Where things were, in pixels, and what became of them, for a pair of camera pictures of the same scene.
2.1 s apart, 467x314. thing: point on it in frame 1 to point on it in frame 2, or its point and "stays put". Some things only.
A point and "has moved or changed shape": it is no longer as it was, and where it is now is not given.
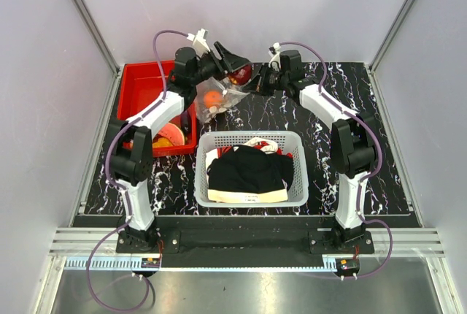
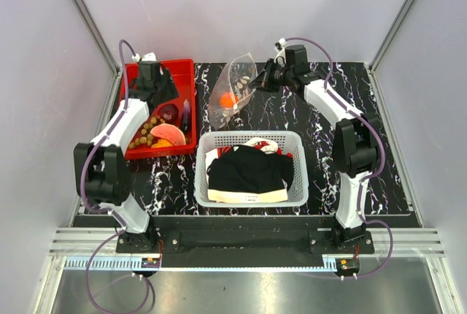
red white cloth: x=268 y=145 stays put
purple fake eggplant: x=186 y=120 stays put
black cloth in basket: x=249 y=169 stays put
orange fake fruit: x=212 y=98 to x=227 y=100
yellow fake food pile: x=162 y=142 stays put
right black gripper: x=260 y=78 stays put
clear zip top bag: x=215 y=96 has moved or changed shape
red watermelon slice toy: x=173 y=133 stays put
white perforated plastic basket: x=290 y=142 stays put
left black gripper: x=230 y=60 to x=171 y=93
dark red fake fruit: x=241 y=74 has moved or changed shape
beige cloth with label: x=273 y=196 stays put
